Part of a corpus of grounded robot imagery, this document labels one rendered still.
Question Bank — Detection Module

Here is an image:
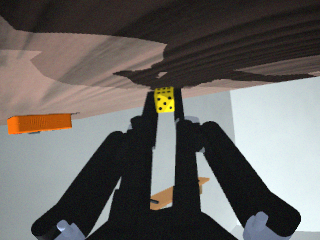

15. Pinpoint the orange pocket multimeter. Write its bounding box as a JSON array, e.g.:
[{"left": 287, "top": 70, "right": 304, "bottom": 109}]
[{"left": 7, "top": 113, "right": 72, "bottom": 134}]

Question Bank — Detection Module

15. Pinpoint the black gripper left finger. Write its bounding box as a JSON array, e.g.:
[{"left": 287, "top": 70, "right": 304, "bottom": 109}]
[{"left": 31, "top": 91, "right": 158, "bottom": 240}]

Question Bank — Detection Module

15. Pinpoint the yellow die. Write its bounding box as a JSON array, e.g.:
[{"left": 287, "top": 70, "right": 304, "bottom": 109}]
[{"left": 154, "top": 87, "right": 174, "bottom": 113}]

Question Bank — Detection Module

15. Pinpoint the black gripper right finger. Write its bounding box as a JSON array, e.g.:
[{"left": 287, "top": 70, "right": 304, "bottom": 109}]
[{"left": 169, "top": 88, "right": 301, "bottom": 240}]

